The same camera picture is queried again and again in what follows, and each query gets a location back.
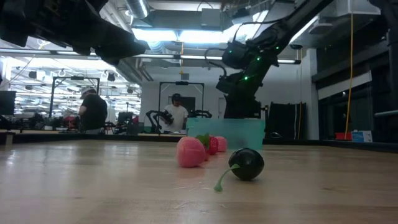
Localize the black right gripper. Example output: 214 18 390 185
216 72 264 119

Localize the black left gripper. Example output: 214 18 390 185
0 0 147 66

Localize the teal translucent tupperware container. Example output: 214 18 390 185
185 117 267 151

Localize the pink toy peach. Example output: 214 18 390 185
216 136 228 153
176 136 206 169

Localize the red toy strawberry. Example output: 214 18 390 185
195 133 220 156

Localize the black toy cherry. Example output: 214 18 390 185
213 147 266 193

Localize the black folding panel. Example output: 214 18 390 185
267 101 308 141

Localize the long ceiling light bar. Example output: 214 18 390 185
0 48 302 65

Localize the person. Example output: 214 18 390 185
161 93 190 134
78 86 108 134

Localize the black monitor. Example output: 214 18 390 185
0 90 17 117

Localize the blue and white box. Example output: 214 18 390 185
351 130 373 143

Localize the silver ventilation duct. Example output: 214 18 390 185
124 0 150 20

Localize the black robot station frame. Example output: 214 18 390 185
49 75 101 119
157 80 205 114

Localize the yellow cable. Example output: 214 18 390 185
343 14 354 141

